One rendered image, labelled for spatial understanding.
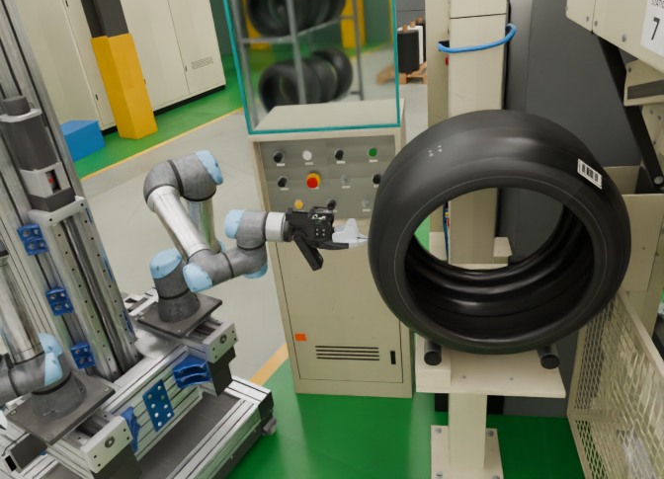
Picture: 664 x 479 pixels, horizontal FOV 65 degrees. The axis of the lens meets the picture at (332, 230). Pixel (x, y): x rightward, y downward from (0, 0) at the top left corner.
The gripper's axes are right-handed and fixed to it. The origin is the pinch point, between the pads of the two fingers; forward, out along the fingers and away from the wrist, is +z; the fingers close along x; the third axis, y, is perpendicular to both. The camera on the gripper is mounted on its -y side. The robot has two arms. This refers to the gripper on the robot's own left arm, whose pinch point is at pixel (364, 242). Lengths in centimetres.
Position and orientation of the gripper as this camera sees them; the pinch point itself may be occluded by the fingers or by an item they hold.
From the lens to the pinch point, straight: 131.2
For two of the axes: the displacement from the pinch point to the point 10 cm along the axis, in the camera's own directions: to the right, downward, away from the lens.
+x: 1.6, -4.7, 8.7
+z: 9.9, 0.8, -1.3
